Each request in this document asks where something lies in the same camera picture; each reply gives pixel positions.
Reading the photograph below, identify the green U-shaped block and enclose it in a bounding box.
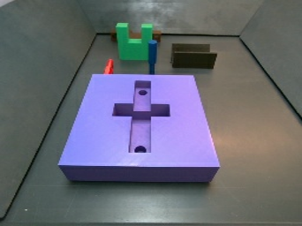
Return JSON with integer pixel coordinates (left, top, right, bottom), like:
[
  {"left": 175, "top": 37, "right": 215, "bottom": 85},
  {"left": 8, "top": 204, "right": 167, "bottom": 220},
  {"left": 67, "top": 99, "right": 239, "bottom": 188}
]
[{"left": 116, "top": 23, "right": 154, "bottom": 61}]

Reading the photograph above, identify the purple board with cross slot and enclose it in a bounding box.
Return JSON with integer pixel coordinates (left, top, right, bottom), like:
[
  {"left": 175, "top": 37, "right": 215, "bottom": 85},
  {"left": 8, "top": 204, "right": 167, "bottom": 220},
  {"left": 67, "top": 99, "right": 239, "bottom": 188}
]
[{"left": 59, "top": 74, "right": 219, "bottom": 182}]

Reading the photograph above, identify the red cylindrical peg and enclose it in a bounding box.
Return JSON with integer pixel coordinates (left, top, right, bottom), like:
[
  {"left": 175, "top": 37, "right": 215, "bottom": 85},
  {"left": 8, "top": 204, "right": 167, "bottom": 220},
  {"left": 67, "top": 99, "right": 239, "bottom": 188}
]
[{"left": 104, "top": 59, "right": 114, "bottom": 74}]

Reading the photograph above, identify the blue cylindrical peg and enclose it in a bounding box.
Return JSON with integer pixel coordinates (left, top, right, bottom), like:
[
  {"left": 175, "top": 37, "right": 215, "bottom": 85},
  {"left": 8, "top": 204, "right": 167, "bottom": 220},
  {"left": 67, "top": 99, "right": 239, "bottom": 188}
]
[{"left": 148, "top": 40, "right": 158, "bottom": 74}]

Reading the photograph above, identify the brown wooden T-shaped block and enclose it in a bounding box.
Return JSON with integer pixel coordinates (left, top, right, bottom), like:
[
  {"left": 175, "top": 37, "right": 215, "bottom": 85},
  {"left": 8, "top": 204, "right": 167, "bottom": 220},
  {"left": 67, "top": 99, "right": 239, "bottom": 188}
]
[{"left": 111, "top": 29, "right": 162, "bottom": 42}]

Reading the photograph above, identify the black angled bracket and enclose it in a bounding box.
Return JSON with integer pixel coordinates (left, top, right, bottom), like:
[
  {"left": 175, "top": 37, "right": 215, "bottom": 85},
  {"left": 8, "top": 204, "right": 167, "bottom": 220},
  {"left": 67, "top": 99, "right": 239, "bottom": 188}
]
[{"left": 171, "top": 43, "right": 217, "bottom": 69}]

